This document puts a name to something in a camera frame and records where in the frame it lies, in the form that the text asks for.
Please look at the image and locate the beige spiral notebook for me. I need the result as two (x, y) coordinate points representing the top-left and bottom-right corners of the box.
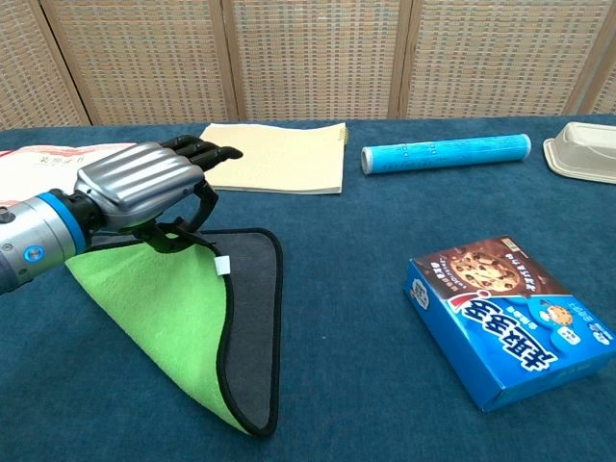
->
(199, 122), (348, 196)

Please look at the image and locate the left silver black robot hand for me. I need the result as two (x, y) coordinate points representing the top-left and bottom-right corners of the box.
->
(73, 135), (244, 254)

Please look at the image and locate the woven bamboo folding screen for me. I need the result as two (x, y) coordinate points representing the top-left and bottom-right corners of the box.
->
(0, 0), (616, 131)

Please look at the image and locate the red certificate folder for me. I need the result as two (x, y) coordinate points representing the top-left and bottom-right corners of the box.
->
(0, 141), (139, 204)

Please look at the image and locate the blue chocolate cookie box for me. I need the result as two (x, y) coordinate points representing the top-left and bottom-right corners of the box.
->
(402, 234), (616, 414)

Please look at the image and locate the beige disposable food container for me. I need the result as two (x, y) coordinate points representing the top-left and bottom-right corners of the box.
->
(542, 120), (616, 186)

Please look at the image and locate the grey and green cloth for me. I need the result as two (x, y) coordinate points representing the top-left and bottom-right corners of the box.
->
(64, 227), (284, 438)

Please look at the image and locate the blue felt table cover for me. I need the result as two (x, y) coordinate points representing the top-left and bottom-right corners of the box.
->
(0, 113), (616, 462)

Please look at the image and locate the blue cling film roll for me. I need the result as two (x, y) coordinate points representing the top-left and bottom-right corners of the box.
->
(360, 133), (533, 177)

